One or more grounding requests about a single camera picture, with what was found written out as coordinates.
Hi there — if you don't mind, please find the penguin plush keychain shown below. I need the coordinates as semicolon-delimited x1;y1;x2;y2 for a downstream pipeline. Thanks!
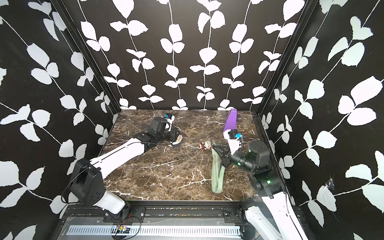
169;135;183;148

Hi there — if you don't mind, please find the red white santa charm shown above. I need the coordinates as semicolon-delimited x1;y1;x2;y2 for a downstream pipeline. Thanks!
199;141;212;151

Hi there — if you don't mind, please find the green corduroy bag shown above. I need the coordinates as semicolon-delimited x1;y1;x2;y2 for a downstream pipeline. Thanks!
211;149;226;194

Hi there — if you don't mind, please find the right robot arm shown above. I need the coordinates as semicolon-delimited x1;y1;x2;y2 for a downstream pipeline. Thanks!
212;140;308;240

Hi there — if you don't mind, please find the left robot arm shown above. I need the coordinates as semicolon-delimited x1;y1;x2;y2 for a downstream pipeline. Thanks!
66;113;182;220

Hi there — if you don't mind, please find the purple plastic object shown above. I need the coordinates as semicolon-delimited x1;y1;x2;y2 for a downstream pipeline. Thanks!
223;109;238;140

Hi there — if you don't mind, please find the small green circuit board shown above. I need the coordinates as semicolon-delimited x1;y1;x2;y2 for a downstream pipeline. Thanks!
116;226;130;235

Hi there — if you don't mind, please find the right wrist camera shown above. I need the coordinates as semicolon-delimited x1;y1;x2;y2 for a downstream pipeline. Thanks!
228;129;243;155

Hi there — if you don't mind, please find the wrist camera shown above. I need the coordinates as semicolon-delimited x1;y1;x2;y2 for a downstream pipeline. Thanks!
165;113;175;132
228;129;243;155

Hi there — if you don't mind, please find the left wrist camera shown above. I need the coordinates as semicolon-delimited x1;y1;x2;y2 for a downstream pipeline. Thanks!
165;113;175;132

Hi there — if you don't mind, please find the black aluminium rail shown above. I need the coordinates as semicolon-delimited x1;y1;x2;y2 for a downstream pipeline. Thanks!
62;201;247;225

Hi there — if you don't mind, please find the white perforated cable tray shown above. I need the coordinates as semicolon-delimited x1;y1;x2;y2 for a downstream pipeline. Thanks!
65;225;241;238

